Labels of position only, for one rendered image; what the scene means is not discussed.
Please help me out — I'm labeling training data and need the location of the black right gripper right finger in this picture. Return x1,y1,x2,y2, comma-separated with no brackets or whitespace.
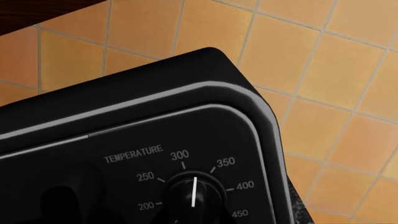
218,203,234,224

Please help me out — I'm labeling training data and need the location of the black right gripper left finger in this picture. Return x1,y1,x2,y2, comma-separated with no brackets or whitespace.
39,185,80,224

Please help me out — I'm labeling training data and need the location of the black temperature knob white line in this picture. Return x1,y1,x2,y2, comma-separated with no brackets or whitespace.
164,171,227,224

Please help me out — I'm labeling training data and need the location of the black toaster oven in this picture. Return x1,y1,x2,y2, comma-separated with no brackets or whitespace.
0,47,295,224

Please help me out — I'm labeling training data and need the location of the dark brown wooden cabinet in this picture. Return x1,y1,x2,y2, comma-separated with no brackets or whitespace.
0,0,107,36

